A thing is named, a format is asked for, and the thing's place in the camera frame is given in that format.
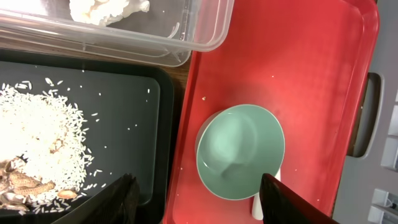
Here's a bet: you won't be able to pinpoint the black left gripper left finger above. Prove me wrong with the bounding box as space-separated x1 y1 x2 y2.
54 174 140 224

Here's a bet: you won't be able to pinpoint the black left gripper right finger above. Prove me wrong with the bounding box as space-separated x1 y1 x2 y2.
259 174 338 224

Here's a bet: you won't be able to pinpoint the green bowl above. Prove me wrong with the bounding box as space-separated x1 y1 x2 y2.
195 104 285 200

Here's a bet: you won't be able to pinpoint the rice and food scraps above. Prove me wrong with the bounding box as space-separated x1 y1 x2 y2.
1 78 109 215

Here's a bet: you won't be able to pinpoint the white tissue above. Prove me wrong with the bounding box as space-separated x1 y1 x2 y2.
69 0 150 27

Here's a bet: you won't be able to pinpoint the grey dishwasher rack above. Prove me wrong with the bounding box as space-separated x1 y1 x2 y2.
333 1 397 223

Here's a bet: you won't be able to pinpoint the white plastic spoon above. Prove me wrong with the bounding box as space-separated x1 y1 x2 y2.
251 167 282 221

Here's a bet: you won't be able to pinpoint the black rectangular tray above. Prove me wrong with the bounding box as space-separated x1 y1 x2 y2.
1 49 178 223

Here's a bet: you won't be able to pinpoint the red serving tray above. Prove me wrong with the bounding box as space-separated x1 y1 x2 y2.
163 0 379 224

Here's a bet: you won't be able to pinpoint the clear plastic bin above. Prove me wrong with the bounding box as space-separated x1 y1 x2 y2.
1 0 234 67

